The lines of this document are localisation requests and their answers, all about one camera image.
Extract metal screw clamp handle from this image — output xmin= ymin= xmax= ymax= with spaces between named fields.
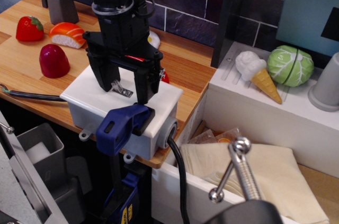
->
xmin=209 ymin=136 xmax=262 ymax=203

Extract dark grey post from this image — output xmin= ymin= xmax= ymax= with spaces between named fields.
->
xmin=211 ymin=0 xmax=243 ymax=68

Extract red toy chili pepper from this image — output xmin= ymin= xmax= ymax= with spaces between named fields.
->
xmin=126 ymin=55 xmax=170 ymax=84

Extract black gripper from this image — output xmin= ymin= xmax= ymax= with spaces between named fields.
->
xmin=83 ymin=0 xmax=163 ymax=104

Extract white switch box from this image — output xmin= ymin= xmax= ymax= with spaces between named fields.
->
xmin=60 ymin=67 xmax=183 ymax=160

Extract grey metal bin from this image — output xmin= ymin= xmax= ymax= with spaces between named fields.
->
xmin=17 ymin=123 xmax=86 ymax=223

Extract toy salmon sushi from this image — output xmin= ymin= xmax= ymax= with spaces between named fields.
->
xmin=49 ymin=22 xmax=86 ymax=49

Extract clear light switch toggle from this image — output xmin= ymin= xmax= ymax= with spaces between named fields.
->
xmin=111 ymin=79 xmax=129 ymax=97

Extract cream folded cloth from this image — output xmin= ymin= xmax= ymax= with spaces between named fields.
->
xmin=179 ymin=143 xmax=330 ymax=224

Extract grey plastic cup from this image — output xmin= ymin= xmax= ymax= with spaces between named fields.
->
xmin=308 ymin=52 xmax=338 ymax=112

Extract blue bar clamp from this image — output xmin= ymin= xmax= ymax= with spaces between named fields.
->
xmin=95 ymin=104 xmax=155 ymax=223

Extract green toy cabbage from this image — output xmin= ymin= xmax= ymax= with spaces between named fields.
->
xmin=267 ymin=45 xmax=314 ymax=87

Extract black power cable right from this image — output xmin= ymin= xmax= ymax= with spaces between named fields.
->
xmin=166 ymin=137 xmax=190 ymax=224

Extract toy fried egg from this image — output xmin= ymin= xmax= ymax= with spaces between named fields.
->
xmin=148 ymin=31 xmax=161 ymax=49

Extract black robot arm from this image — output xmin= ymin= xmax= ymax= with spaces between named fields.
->
xmin=83 ymin=0 xmax=163 ymax=104

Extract toy ice cream cone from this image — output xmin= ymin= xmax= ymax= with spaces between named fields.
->
xmin=235 ymin=51 xmax=282 ymax=104

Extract black cable left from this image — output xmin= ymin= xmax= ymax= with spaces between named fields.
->
xmin=0 ymin=84 xmax=67 ymax=102

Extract grey toy salt shaker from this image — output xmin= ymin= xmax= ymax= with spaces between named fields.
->
xmin=47 ymin=0 xmax=79 ymax=25

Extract plastic snack bags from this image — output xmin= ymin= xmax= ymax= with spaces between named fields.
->
xmin=189 ymin=128 xmax=242 ymax=144

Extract teal box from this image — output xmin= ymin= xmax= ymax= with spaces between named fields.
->
xmin=276 ymin=0 xmax=338 ymax=57

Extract red toy strawberry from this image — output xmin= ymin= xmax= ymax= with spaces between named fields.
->
xmin=16 ymin=16 xmax=44 ymax=41

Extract dark red toy half-egg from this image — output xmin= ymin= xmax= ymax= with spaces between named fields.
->
xmin=39 ymin=44 xmax=70 ymax=78

